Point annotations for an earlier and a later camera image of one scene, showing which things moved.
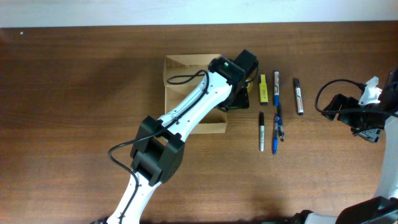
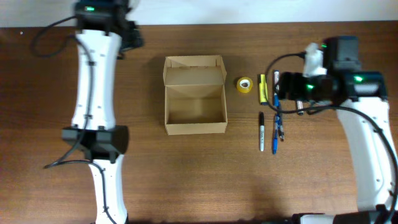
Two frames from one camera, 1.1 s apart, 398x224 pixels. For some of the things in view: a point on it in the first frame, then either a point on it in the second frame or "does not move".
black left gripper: x=242 y=98 to x=135 y=40
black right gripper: x=369 y=134 to x=295 y=93
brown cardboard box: x=183 y=74 does not move
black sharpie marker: x=262 y=132 does not move
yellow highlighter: x=263 y=90 does not move
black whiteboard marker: x=300 y=106 does not move
